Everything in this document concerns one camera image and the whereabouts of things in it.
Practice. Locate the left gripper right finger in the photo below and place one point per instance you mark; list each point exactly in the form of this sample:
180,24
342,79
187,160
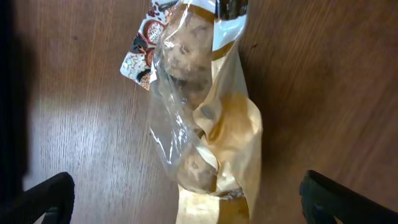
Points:
326,201

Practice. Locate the brown white snack pouch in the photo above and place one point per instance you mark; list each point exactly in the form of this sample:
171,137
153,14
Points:
207,131

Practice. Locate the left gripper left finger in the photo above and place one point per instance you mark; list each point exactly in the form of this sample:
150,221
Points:
52,199

